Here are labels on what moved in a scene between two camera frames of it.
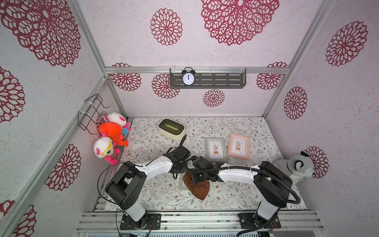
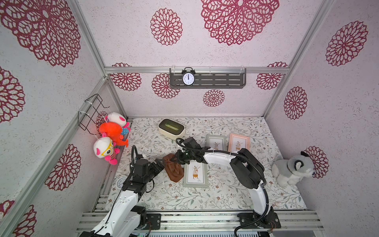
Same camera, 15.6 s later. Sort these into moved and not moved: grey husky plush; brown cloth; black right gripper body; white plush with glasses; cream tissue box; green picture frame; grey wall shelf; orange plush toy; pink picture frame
Moved: brown cloth; green picture frame; black right gripper body
Not moved: white plush with glasses; pink picture frame; orange plush toy; grey wall shelf; grey husky plush; cream tissue box
